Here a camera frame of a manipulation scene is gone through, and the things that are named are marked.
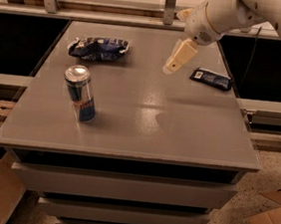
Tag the grey middle drawer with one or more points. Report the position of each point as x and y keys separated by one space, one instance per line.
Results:
x=118 y=214

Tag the blue silver redbull can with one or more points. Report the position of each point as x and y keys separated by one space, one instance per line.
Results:
x=79 y=85

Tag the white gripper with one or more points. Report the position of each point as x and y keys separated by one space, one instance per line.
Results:
x=199 y=24

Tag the dark blue snack packet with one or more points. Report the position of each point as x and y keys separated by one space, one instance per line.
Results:
x=212 y=79

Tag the grey top drawer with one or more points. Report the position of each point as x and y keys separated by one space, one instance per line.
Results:
x=56 y=179

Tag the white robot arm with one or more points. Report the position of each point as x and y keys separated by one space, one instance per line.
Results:
x=229 y=15

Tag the metal rail frame behind table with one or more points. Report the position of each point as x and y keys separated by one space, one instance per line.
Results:
x=91 y=7

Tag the crumpled blue chip bag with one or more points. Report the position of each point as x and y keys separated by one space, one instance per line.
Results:
x=98 y=49

